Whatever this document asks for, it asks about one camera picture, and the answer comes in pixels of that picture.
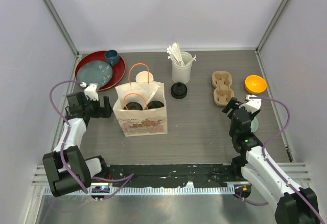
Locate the black cup lid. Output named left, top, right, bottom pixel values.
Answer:
left=147, top=100, right=165, bottom=109
left=124, top=102, right=143, bottom=110

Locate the printed kraft paper bag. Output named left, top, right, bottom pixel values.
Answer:
left=113, top=73, right=168, bottom=137

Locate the brown pulp cup carrier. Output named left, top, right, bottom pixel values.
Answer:
left=212, top=71, right=235, bottom=106

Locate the stack of white paper cups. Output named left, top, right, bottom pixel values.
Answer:
left=135, top=71, right=154, bottom=83

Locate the stack of black cup lids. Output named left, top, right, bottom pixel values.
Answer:
left=171, top=82, right=188, bottom=99

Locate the single white straw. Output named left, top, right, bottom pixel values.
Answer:
left=147, top=88, right=158, bottom=105

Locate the white straws bundle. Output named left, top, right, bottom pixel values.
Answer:
left=167, top=42, right=196, bottom=66

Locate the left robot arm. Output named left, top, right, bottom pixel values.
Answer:
left=42, top=92, right=113, bottom=197

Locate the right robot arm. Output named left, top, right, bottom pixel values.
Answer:
left=222, top=95, right=324, bottom=223

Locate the pale green ceramic bowl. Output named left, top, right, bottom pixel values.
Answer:
left=251, top=117, right=259, bottom=133

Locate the orange plastic bowl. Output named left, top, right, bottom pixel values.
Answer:
left=245, top=75, right=267, bottom=95

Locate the blue-grey ceramic plate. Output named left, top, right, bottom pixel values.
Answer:
left=76, top=60, right=113, bottom=87

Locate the red round tray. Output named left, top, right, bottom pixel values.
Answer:
left=75, top=51, right=126, bottom=92

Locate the dark blue ceramic mug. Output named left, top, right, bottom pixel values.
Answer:
left=105, top=50, right=120, bottom=66

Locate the white cylindrical straw holder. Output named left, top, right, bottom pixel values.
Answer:
left=172, top=52, right=193, bottom=84

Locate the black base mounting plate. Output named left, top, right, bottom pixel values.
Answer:
left=99, top=163, right=248, bottom=188

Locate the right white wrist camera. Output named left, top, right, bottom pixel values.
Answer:
left=242, top=95, right=262, bottom=114

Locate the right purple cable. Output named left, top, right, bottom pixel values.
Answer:
left=233, top=96, right=326, bottom=224

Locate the purple cable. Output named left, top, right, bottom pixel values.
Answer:
left=49, top=80, right=135, bottom=200
left=233, top=96, right=326, bottom=224

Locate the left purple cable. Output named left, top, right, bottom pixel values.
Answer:
left=49, top=80, right=135, bottom=200

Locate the aluminium frame rail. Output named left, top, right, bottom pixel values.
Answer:
left=32, top=163, right=311, bottom=199

